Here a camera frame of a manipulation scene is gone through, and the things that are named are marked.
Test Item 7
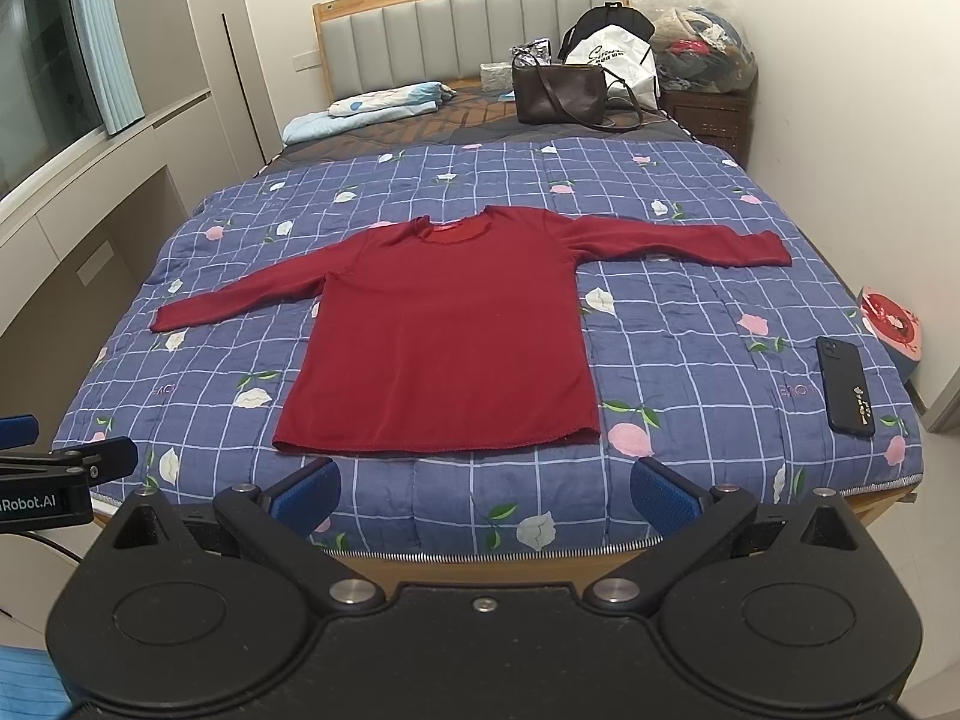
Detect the red long sleeve shirt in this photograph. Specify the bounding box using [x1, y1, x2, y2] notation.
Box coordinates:
[149, 206, 791, 455]

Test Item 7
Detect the plastic bag of clothes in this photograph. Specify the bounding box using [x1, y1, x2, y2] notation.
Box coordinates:
[631, 0, 758, 94]

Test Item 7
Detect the blue floral plaid quilt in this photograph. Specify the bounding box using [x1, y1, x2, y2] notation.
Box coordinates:
[55, 138, 924, 559]

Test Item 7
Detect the black smartphone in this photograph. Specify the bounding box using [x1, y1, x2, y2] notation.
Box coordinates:
[815, 337, 875, 439]

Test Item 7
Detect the window curtain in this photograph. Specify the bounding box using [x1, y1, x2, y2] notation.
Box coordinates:
[70, 0, 145, 135]

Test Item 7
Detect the dark wooden nightstand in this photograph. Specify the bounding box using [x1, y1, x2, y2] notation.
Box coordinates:
[661, 89, 755, 166]

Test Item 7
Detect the light blue floral pillow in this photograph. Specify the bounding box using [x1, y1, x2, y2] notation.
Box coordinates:
[281, 82, 457, 146]

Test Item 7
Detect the brown leather handbag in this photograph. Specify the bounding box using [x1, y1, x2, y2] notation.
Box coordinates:
[512, 62, 643, 133]

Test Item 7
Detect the dark grey bed sheet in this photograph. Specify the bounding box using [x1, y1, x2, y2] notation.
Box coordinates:
[262, 85, 695, 174]

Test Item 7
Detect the white shopping bag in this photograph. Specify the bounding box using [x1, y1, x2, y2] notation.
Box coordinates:
[566, 25, 661, 112]

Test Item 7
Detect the tissue box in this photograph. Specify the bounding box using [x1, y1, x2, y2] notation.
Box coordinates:
[478, 62, 512, 94]

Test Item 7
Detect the silver patterned pouch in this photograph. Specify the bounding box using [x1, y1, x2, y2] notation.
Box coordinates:
[511, 37, 553, 67]

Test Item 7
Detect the black backpack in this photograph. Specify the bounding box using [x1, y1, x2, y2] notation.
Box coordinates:
[558, 2, 656, 60]

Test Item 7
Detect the wooden padded headboard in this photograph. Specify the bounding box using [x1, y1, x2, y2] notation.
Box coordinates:
[313, 0, 630, 101]

